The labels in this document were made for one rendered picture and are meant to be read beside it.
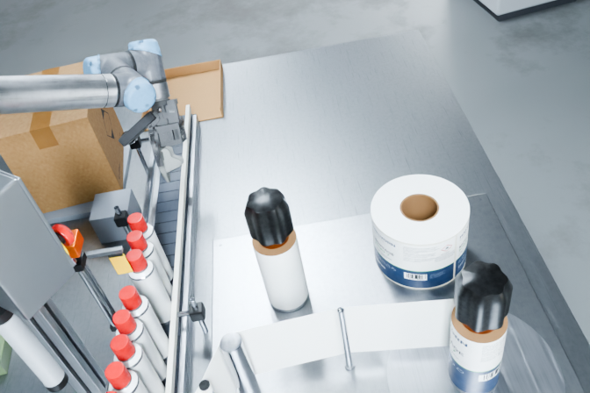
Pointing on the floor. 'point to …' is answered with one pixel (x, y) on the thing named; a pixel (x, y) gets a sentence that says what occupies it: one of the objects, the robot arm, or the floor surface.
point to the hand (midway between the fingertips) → (165, 177)
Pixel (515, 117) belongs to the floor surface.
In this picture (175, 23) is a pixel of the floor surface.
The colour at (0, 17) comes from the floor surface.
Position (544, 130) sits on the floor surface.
